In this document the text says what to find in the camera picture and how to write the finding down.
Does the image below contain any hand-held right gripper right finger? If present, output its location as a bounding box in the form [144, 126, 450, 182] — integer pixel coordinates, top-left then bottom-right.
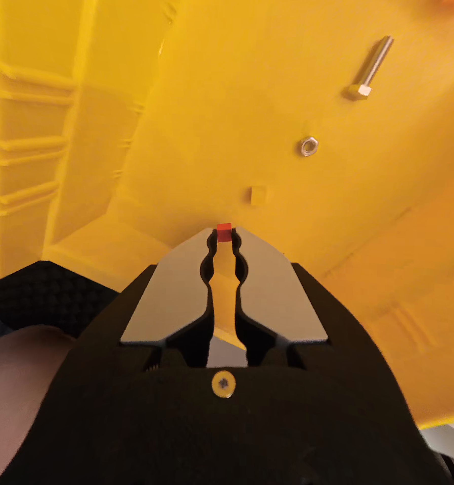
[233, 226, 328, 345]

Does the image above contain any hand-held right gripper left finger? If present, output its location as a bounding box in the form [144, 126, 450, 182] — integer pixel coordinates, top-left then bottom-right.
[121, 228, 216, 347]

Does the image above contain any yellow plastic bin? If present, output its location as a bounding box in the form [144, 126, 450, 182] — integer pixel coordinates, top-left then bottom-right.
[0, 0, 454, 431]

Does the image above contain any small metal screw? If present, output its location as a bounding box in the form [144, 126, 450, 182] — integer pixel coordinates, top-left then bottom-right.
[344, 35, 394, 101]

